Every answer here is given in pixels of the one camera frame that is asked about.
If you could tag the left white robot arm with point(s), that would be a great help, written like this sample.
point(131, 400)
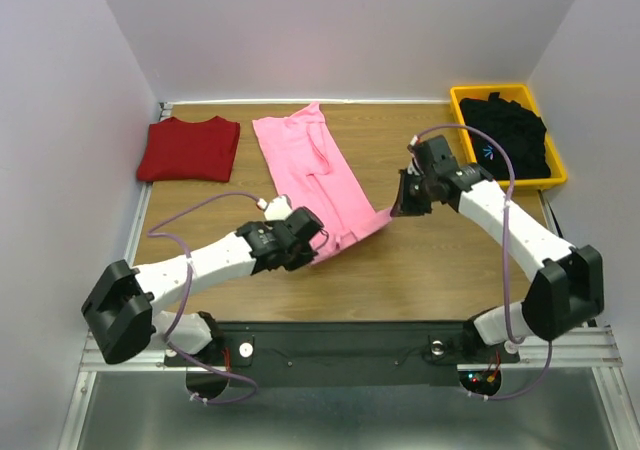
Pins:
point(126, 308)

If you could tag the folded red t shirt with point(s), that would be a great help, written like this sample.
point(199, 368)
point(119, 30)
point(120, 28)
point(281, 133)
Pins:
point(178, 150)

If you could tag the aluminium frame rail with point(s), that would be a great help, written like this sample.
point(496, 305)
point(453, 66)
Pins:
point(568, 396)

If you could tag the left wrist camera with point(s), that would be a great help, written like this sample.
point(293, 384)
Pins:
point(276, 209)

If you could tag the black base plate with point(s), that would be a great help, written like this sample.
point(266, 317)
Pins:
point(340, 354)

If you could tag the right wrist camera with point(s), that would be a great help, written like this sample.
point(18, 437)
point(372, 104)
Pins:
point(433, 155)

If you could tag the black t shirts pile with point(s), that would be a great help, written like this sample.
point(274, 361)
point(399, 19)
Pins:
point(519, 131)

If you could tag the pink t shirt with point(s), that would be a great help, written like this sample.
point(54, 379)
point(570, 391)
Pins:
point(306, 165)

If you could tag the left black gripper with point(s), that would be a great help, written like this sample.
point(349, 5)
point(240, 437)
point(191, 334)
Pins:
point(304, 259)

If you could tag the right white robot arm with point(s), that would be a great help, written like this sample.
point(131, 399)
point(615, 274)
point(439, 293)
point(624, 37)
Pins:
point(566, 282)

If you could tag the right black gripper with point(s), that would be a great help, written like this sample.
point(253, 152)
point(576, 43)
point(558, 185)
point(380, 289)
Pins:
point(405, 205)

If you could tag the yellow plastic bin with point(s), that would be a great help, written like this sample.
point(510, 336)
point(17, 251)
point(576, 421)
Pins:
point(480, 148)

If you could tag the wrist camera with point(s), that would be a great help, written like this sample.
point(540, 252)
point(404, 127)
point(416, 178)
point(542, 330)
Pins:
point(276, 209)
point(433, 155)

